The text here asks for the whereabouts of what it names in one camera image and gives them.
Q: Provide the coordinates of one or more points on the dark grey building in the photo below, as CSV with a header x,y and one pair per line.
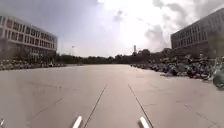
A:
x,y
196,35

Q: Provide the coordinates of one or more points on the row of trees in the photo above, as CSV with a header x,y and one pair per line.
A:
x,y
100,60

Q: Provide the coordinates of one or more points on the floodlight pole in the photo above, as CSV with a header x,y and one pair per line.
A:
x,y
72,50

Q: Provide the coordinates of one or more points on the tall chimney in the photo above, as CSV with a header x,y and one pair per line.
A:
x,y
134,49

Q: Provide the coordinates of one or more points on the row of parked bicycles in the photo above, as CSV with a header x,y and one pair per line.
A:
x,y
20,64
193,68

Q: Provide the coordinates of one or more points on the white building with window bands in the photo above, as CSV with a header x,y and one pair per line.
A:
x,y
26,38

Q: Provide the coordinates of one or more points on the grey paved plaza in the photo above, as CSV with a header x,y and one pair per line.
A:
x,y
113,86

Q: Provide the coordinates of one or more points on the robot's own part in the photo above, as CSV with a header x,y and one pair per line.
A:
x,y
77,122
144,122

